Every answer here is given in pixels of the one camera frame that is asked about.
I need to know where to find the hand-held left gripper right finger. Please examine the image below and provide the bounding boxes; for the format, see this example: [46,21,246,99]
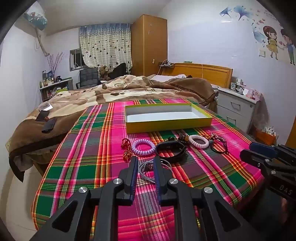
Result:
[153,156,264,241]

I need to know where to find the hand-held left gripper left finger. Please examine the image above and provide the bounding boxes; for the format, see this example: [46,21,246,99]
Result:
[30,156,139,241]

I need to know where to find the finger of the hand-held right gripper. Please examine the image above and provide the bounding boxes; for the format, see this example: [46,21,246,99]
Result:
[240,149,272,168]
[250,142,279,155]

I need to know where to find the grey cord hair tie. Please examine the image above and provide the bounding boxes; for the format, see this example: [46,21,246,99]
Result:
[138,160,173,183]

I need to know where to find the purple spiral hair tie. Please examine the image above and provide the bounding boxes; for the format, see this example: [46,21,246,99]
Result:
[131,139,156,156]

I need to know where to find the red gold knot charm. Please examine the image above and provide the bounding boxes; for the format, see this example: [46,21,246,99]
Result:
[121,138,133,163]

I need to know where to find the black wristband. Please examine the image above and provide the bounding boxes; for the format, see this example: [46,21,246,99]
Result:
[156,140,188,164]

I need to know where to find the black hair tie with bead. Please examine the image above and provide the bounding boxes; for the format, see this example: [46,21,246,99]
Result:
[208,138,230,155]

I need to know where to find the brown beaded bracelet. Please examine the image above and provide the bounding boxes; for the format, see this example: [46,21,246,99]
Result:
[177,133,190,146]

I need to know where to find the pink spiral hair tie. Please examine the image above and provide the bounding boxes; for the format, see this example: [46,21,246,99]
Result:
[188,135,209,149]

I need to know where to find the yellow cardboard box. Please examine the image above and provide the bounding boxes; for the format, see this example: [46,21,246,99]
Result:
[125,103,213,134]

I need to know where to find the orange box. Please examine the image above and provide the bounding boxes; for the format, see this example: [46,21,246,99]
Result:
[256,126,277,146]

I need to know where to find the pink green plaid tablecloth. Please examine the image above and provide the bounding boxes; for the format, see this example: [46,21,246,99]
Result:
[31,98,265,241]

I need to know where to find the white nightstand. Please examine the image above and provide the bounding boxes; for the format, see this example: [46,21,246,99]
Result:
[216,88,260,132]

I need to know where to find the pink box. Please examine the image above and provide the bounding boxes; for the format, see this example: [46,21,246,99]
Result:
[245,89,263,100]

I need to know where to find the brown patterned blanket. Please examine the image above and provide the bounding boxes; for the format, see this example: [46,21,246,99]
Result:
[9,75,219,182]

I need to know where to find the wooden headboard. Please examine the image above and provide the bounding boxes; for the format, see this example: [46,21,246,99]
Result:
[159,62,233,88]

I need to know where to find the white pillow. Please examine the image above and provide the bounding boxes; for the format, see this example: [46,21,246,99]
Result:
[150,74,187,81]

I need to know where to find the brown teddy bear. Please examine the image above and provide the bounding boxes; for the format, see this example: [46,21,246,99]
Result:
[98,65,111,81]

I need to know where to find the black clothing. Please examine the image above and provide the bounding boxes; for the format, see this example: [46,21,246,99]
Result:
[108,62,127,80]

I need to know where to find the black phone with red charm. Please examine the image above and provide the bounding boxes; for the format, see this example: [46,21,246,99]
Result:
[35,110,50,122]

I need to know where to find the black chair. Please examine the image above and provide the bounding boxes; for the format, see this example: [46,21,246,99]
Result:
[76,67,101,90]

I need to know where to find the white cluttered shelf desk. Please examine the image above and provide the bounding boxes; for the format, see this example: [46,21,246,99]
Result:
[39,77,74,102]

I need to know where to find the wooden wardrobe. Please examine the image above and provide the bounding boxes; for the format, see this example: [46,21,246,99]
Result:
[131,14,168,77]

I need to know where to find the small window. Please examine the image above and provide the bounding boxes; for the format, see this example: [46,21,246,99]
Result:
[69,48,83,71]

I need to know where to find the heart print curtain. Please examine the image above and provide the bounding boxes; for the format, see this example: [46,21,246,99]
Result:
[79,23,133,69]

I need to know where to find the purple decorative branches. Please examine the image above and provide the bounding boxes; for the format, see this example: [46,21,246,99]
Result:
[46,52,64,77]

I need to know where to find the wrapped air conditioner pipe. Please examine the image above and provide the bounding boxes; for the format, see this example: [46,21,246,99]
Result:
[35,29,51,57]

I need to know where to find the covered air conditioner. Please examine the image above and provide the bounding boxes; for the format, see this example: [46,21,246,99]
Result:
[23,11,48,31]

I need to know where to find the cartoon wall sticker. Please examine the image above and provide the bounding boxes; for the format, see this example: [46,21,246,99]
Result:
[219,5,296,65]

